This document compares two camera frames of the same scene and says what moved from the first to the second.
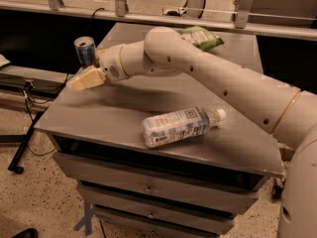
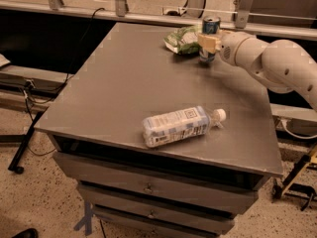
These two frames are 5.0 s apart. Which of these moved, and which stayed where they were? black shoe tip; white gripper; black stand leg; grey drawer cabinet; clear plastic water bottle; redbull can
Moved: redbull can; white gripper
Stayed: black shoe tip; black stand leg; grey drawer cabinet; clear plastic water bottle
